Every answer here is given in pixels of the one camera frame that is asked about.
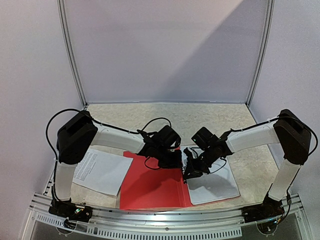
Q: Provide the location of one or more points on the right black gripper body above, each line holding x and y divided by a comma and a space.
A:
196, 166

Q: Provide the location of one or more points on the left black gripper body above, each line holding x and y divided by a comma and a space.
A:
166, 161

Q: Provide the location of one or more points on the chrome spine lever clip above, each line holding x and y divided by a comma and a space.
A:
184, 174

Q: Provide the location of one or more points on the printed paper sheet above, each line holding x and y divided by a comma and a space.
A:
219, 185
102, 172

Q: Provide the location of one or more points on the red file folder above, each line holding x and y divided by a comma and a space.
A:
145, 188

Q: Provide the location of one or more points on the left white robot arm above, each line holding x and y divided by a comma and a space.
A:
82, 131

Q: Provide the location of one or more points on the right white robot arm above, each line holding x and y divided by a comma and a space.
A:
286, 129

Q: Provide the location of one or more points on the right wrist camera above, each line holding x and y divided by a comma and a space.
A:
189, 155

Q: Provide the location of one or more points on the aluminium front rail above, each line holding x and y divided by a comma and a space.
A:
114, 224

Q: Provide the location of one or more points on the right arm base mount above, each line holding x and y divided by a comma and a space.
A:
269, 208

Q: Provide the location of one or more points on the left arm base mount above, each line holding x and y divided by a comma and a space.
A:
73, 211

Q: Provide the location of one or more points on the right aluminium corner post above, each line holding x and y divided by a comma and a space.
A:
262, 50

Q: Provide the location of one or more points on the aluminium corner post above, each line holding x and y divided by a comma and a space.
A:
262, 50
70, 52

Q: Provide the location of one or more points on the left aluminium corner post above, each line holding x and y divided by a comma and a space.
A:
70, 52

